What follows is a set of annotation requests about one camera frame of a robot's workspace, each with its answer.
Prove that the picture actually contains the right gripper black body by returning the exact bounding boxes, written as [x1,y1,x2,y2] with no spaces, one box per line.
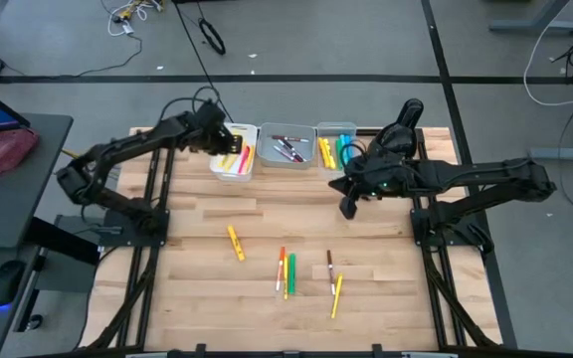
[348,148,412,200]

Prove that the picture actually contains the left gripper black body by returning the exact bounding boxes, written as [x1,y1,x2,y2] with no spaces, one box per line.
[189,101,233,155]

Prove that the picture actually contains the white plastic bin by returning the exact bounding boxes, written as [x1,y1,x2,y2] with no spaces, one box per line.
[209,122,259,183]

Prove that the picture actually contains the dark red marker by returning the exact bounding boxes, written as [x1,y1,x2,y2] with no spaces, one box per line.
[272,144,298,163]

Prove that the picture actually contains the orange and white marker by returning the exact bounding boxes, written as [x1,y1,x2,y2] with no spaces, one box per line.
[274,246,287,292]

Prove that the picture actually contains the clear plastic bin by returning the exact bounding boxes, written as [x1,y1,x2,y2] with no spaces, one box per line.
[315,121,359,181]

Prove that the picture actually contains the grey plastic bin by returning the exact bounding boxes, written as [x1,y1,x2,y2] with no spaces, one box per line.
[256,121,317,170]

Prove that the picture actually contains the black desk lamp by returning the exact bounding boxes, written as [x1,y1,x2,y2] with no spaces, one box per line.
[368,97,425,168]

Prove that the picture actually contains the black desk crossbar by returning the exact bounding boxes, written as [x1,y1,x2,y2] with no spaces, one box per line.
[25,216,101,266]

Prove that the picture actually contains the dark grey side desk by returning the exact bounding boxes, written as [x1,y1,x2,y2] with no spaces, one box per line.
[0,112,75,358]

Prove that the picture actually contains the black desk leg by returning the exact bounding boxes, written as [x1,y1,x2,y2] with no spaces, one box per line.
[13,246,49,333]

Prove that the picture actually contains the black computer mouse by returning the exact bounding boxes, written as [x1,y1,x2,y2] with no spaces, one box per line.
[0,260,27,310]

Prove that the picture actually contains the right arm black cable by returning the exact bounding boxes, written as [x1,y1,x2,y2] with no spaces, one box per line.
[342,140,368,166]

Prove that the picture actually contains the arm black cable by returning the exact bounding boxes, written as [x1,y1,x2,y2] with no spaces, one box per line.
[158,85,219,131]
[342,140,368,166]

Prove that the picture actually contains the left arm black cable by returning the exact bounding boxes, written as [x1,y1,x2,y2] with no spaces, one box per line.
[158,85,219,131]

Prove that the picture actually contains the black coiled cable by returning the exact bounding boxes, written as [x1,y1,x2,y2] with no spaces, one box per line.
[197,17,228,56]

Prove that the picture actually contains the long black cable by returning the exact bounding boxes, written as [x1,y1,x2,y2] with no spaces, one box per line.
[172,0,236,124]

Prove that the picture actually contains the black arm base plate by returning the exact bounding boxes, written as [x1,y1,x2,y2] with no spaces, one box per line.
[410,208,489,249]
[97,208,171,249]

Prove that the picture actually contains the white and yellow cable bundle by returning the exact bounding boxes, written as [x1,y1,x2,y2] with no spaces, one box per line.
[106,0,164,37]

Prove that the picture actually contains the white floor cable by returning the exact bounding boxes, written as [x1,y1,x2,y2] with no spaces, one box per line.
[523,0,573,107]

